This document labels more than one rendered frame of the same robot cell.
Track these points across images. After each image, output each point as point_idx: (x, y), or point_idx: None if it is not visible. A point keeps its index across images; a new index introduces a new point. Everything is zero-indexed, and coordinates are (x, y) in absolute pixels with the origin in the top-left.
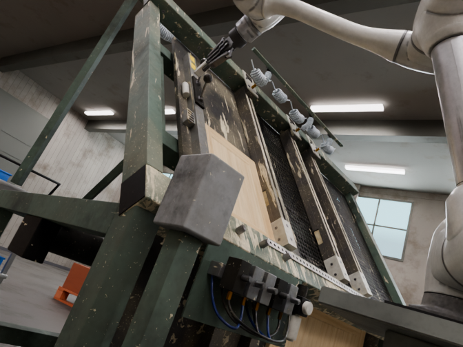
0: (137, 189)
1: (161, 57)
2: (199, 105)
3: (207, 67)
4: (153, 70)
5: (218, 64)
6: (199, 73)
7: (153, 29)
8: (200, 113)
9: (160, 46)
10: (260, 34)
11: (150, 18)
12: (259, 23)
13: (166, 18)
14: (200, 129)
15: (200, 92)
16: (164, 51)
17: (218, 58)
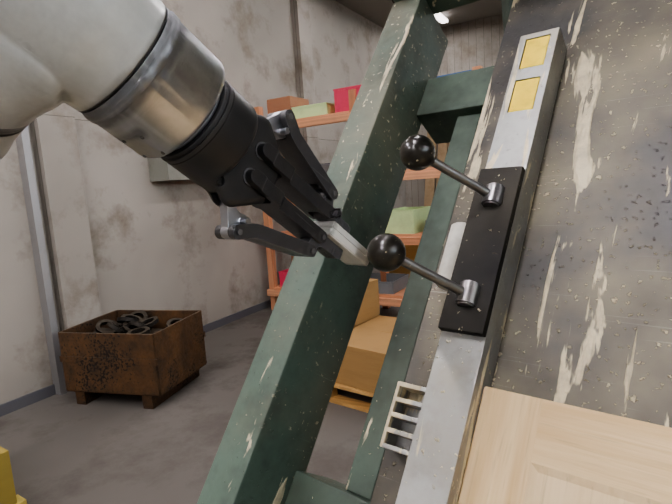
0: None
1: (470, 121)
2: (460, 332)
3: (319, 249)
4: (278, 325)
5: (288, 250)
6: (350, 259)
7: (352, 127)
8: (453, 377)
9: (352, 179)
10: (124, 93)
11: (359, 91)
12: (32, 111)
13: None
14: (409, 495)
15: (494, 241)
16: (476, 91)
17: (259, 244)
